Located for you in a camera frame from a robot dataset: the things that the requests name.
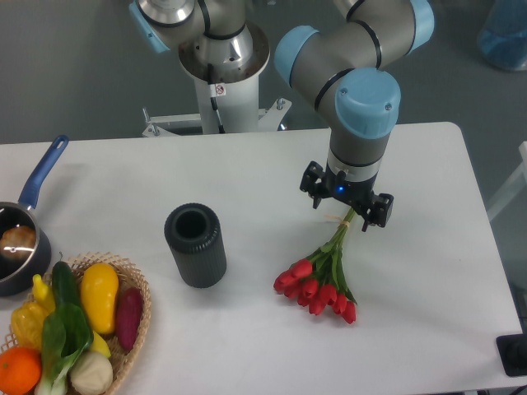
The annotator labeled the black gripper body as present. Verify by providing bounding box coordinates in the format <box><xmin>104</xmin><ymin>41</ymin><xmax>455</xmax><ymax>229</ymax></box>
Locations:
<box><xmin>322</xmin><ymin>170</ymin><xmax>376</xmax><ymax>212</ymax></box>

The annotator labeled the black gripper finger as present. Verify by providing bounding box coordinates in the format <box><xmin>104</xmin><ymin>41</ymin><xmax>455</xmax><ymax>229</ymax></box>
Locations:
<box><xmin>361</xmin><ymin>193</ymin><xmax>394</xmax><ymax>231</ymax></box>
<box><xmin>300</xmin><ymin>161</ymin><xmax>325</xmax><ymax>209</ymax></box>

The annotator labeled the red tulip bouquet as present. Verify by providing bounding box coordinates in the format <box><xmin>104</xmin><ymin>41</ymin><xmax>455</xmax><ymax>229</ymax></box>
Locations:
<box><xmin>273</xmin><ymin>209</ymin><xmax>357</xmax><ymax>324</ymax></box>

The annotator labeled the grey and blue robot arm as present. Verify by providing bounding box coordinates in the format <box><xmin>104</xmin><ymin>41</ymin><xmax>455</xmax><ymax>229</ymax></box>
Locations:
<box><xmin>129</xmin><ymin>1</ymin><xmax>434</xmax><ymax>227</ymax></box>

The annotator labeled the dark grey ribbed vase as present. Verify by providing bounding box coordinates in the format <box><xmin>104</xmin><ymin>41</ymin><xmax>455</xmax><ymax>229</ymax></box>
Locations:
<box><xmin>164</xmin><ymin>202</ymin><xmax>226</xmax><ymax>289</ymax></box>

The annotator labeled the black device at table edge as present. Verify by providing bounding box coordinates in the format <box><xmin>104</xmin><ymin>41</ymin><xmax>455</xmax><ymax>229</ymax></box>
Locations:
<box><xmin>496</xmin><ymin>333</ymin><xmax>526</xmax><ymax>377</ymax></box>

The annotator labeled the blue translucent container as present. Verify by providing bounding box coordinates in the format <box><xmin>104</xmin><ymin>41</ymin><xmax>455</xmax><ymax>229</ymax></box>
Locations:
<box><xmin>477</xmin><ymin>0</ymin><xmax>526</xmax><ymax>72</ymax></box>

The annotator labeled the purple sweet potato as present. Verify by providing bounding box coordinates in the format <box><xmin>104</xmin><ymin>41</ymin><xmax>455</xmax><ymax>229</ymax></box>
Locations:
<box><xmin>115</xmin><ymin>287</ymin><xmax>143</xmax><ymax>351</ymax></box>

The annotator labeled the yellow squash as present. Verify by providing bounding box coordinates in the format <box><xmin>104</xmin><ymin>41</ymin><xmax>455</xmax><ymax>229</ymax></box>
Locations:
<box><xmin>80</xmin><ymin>263</ymin><xmax>119</xmax><ymax>335</ymax></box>

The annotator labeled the dark green cucumber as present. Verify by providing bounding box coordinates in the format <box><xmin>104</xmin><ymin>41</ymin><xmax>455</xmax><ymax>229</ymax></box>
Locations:
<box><xmin>52</xmin><ymin>261</ymin><xmax>83</xmax><ymax>310</ymax></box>

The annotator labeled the yellow banana under vegetables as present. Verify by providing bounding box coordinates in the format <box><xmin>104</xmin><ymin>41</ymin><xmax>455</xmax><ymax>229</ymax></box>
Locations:
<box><xmin>90</xmin><ymin>331</ymin><xmax>111</xmax><ymax>359</ymax></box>

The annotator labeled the green bok choy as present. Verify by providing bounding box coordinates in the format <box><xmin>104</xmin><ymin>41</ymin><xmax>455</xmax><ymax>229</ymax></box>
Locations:
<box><xmin>35</xmin><ymin>303</ymin><xmax>93</xmax><ymax>394</ymax></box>

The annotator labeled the small yellow pepper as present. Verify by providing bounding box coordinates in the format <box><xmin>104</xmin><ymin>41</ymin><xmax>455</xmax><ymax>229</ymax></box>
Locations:
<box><xmin>32</xmin><ymin>274</ymin><xmax>55</xmax><ymax>313</ymax></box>

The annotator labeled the beige garlic bulb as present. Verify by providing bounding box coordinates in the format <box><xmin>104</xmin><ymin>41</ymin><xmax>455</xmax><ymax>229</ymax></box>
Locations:
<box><xmin>70</xmin><ymin>351</ymin><xmax>113</xmax><ymax>395</ymax></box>

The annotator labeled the brown patty in saucepan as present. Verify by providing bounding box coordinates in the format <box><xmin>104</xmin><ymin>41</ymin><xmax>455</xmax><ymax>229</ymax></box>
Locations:
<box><xmin>1</xmin><ymin>225</ymin><xmax>36</xmax><ymax>261</ymax></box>

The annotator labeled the woven wicker basket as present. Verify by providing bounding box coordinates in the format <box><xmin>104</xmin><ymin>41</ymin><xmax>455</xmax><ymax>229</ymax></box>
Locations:
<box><xmin>1</xmin><ymin>253</ymin><xmax>152</xmax><ymax>394</ymax></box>

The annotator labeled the yellow bell pepper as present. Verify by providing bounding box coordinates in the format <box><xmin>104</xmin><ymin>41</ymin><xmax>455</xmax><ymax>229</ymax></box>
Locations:
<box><xmin>11</xmin><ymin>302</ymin><xmax>49</xmax><ymax>351</ymax></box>

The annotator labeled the orange fruit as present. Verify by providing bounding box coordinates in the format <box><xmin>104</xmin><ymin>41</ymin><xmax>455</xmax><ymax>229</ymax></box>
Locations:
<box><xmin>1</xmin><ymin>346</ymin><xmax>42</xmax><ymax>394</ymax></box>

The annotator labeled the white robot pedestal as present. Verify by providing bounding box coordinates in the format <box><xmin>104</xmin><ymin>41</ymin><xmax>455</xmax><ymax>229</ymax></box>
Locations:
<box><xmin>142</xmin><ymin>21</ymin><xmax>291</xmax><ymax>137</ymax></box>

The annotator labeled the white frame at right edge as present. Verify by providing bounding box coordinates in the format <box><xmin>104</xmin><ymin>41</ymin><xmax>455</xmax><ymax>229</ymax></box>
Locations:
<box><xmin>487</xmin><ymin>142</ymin><xmax>526</xmax><ymax>221</ymax></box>

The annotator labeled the black cable on pedestal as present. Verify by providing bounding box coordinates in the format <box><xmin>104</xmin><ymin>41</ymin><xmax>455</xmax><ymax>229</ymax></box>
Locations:
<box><xmin>207</xmin><ymin>63</ymin><xmax>227</xmax><ymax>134</ymax></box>

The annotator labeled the blue handled saucepan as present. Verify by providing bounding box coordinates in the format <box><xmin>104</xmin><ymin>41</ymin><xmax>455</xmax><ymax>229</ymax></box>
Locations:
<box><xmin>1</xmin><ymin>135</ymin><xmax>69</xmax><ymax>297</ymax></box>

